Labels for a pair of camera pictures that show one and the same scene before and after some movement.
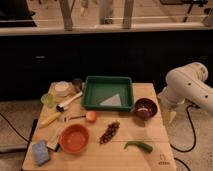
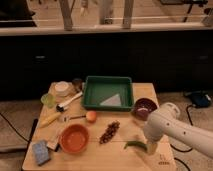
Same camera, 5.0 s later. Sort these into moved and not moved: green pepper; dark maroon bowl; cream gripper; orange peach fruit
Moved: cream gripper
Not moved: dark maroon bowl; green pepper; orange peach fruit
